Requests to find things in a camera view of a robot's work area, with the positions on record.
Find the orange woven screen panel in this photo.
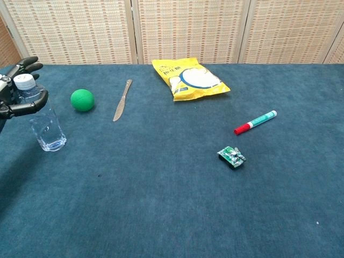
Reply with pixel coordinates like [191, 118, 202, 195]
[0, 16, 22, 68]

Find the beige woven screen panel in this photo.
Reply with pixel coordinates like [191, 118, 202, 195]
[238, 0, 344, 65]
[131, 0, 252, 65]
[322, 29, 344, 65]
[0, 0, 138, 65]

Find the green ball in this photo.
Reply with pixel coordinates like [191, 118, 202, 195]
[70, 88, 95, 112]

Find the transparent water bottle white cap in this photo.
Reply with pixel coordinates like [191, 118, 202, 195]
[13, 74, 67, 152]

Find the yellow snack bag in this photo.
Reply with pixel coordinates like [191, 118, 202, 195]
[151, 57, 232, 102]

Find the metal table knife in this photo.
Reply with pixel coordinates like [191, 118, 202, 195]
[112, 78, 133, 123]

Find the blue felt table cover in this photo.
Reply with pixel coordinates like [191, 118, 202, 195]
[0, 63, 344, 258]

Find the green marker red cap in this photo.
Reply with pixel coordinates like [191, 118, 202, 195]
[233, 110, 278, 136]

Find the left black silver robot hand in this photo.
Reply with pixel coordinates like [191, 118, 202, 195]
[0, 55, 49, 134]

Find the small green circuit board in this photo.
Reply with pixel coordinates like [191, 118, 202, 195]
[217, 146, 247, 170]

